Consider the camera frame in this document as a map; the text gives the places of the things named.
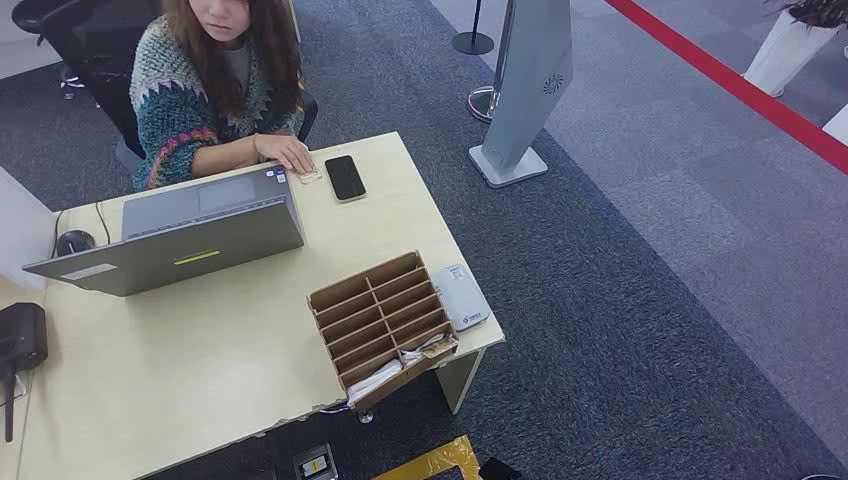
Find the chrome stanchion base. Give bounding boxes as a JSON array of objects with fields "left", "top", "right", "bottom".
[{"left": 467, "top": 84, "right": 502, "bottom": 125}]

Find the white block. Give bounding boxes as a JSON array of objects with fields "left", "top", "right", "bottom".
[{"left": 822, "top": 104, "right": 848, "bottom": 146}]

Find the grey floor socket box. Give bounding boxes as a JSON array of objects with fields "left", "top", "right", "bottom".
[{"left": 292, "top": 443, "right": 340, "bottom": 480}]

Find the patterned room key card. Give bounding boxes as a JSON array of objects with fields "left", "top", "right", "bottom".
[{"left": 423, "top": 336, "right": 460, "bottom": 360}]

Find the person's right hand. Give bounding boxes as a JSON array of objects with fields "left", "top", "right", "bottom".
[{"left": 253, "top": 132, "right": 316, "bottom": 176}]

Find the light wooden desk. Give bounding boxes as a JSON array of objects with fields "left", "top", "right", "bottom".
[{"left": 0, "top": 131, "right": 507, "bottom": 480}]

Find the white room key card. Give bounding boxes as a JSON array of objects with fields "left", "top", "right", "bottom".
[
  {"left": 400, "top": 334, "right": 446, "bottom": 367},
  {"left": 346, "top": 358, "right": 405, "bottom": 409}
]

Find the potted plant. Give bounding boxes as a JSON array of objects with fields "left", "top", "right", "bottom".
[{"left": 765, "top": 0, "right": 848, "bottom": 29}]

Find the white card reader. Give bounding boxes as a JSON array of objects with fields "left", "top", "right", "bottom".
[{"left": 430, "top": 264, "right": 492, "bottom": 333}]

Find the yellow floor tape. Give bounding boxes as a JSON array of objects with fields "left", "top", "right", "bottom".
[{"left": 370, "top": 435, "right": 483, "bottom": 480}]

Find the black router with antenna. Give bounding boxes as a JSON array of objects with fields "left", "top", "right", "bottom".
[{"left": 0, "top": 302, "right": 49, "bottom": 444}]

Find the black stanchion post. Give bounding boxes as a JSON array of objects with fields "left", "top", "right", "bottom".
[{"left": 451, "top": 0, "right": 496, "bottom": 56}]

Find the black mouse cable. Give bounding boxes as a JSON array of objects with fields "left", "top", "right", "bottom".
[{"left": 50, "top": 209, "right": 66, "bottom": 260}]

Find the black office chair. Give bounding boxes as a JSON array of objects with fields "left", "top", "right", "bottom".
[{"left": 11, "top": 0, "right": 319, "bottom": 160}]

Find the red barrier belt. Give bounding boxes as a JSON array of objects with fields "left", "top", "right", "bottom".
[{"left": 602, "top": 0, "right": 848, "bottom": 175}]

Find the grey laptop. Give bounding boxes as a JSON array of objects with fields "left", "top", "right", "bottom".
[{"left": 23, "top": 164, "right": 307, "bottom": 298}]

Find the black computer mouse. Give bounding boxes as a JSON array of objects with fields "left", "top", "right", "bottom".
[{"left": 55, "top": 229, "right": 97, "bottom": 258}]

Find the person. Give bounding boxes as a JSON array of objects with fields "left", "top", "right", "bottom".
[{"left": 129, "top": 0, "right": 319, "bottom": 193}]

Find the black smartphone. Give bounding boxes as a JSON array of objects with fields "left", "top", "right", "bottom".
[{"left": 323, "top": 154, "right": 368, "bottom": 203}]

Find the cardboard card organizer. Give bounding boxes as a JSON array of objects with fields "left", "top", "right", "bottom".
[{"left": 306, "top": 250, "right": 460, "bottom": 413}]

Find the black floor object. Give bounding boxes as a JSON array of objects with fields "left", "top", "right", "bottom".
[{"left": 478, "top": 457, "right": 523, "bottom": 480}]

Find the white planter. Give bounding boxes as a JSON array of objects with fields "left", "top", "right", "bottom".
[{"left": 742, "top": 8, "right": 843, "bottom": 99}]

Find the grey kiosk stand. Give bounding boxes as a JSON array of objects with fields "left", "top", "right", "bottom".
[{"left": 468, "top": 0, "right": 574, "bottom": 189}]

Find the black laptop cable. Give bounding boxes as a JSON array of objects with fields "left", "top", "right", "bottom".
[{"left": 95, "top": 200, "right": 113, "bottom": 247}]

